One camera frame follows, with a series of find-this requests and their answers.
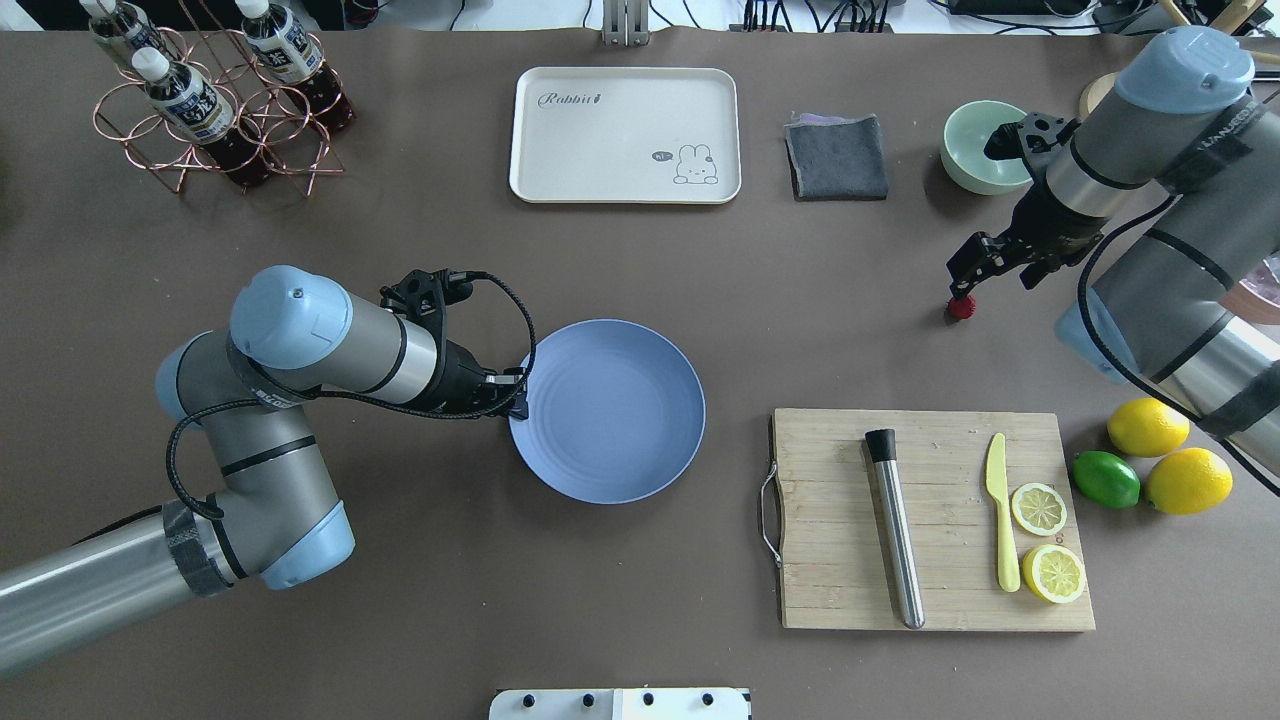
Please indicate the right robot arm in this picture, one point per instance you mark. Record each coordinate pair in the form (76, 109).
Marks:
(1179, 115)

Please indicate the pink bowl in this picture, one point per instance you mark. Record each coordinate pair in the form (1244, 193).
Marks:
(1261, 290)

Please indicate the yellow lemon lower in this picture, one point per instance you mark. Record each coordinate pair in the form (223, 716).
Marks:
(1189, 481)

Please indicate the red strawberry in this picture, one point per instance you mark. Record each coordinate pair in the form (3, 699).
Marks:
(959, 309)

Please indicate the lemon half thick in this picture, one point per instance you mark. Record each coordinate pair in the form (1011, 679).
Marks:
(1053, 573)

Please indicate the green bowl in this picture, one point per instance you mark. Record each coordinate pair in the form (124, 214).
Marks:
(966, 133)

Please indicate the blue plate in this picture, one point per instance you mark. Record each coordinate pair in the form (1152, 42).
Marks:
(615, 412)

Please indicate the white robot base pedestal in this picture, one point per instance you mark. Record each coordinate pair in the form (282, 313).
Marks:
(623, 703)

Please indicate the tea bottle lower left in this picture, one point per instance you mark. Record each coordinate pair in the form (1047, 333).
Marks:
(286, 51)

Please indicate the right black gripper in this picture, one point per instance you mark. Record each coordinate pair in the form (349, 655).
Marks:
(1046, 226)

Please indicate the yellow lemon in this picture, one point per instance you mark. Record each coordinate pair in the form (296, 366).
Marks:
(1145, 427)
(1189, 481)

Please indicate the green lime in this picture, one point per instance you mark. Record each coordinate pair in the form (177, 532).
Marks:
(1107, 479)

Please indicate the steel muddler black tip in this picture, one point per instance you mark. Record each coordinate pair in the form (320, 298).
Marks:
(881, 444)

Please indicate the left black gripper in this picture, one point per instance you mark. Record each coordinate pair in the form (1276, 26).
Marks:
(461, 377)

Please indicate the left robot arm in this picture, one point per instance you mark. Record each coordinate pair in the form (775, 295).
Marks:
(252, 495)

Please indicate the yellow lemon upper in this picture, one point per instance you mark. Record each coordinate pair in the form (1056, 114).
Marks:
(1145, 427)

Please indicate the cream rabbit tray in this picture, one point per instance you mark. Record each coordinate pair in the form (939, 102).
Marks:
(608, 135)

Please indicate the tea bottle top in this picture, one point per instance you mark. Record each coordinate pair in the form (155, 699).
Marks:
(197, 108)

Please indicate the tea bottle lower right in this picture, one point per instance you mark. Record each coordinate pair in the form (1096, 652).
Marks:
(121, 28)

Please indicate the wooden cup stand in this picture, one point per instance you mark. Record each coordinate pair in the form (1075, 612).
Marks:
(1232, 16)

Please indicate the tea bottle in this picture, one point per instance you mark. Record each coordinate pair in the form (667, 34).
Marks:
(286, 51)
(121, 28)
(197, 108)

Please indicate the wooden cutting board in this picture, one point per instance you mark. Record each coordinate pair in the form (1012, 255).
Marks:
(835, 571)

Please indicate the copper wire bottle rack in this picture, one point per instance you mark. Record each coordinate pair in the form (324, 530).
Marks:
(246, 104)

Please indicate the aluminium frame post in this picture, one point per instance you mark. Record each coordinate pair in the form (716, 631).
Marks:
(625, 23)

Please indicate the lemon slice thin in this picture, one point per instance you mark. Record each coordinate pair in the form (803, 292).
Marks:
(1038, 509)

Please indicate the grey folded cloth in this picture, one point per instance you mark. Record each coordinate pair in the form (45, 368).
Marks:
(835, 158)

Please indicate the yellow plastic knife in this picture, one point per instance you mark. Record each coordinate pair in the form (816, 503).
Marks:
(997, 487)

